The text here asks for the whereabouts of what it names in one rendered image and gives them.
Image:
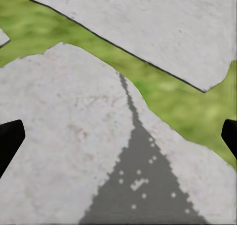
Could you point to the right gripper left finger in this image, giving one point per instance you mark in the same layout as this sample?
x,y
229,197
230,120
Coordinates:
x,y
12,135

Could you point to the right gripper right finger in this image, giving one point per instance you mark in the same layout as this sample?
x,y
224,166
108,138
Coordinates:
x,y
229,135

